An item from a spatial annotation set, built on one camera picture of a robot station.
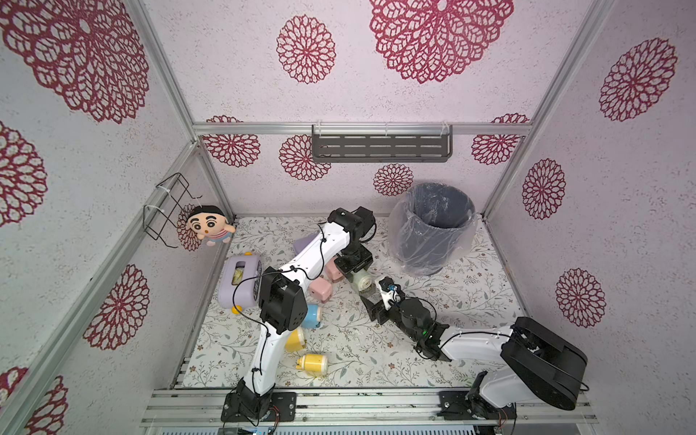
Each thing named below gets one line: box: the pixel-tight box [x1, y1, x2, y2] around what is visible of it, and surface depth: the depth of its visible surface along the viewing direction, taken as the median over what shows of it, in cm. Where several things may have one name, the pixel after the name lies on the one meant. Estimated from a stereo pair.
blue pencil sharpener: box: [300, 303, 321, 329], surface depth 87 cm
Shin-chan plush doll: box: [186, 204, 236, 247], surface depth 94 cm
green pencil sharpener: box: [350, 268, 373, 291], surface depth 83 cm
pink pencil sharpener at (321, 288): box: [309, 277, 333, 304], surface depth 92 cm
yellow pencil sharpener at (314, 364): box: [295, 353, 329, 377], surface depth 76 cm
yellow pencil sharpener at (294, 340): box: [284, 327, 305, 353], surface depth 81 cm
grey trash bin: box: [396, 182, 477, 276], surface depth 92 cm
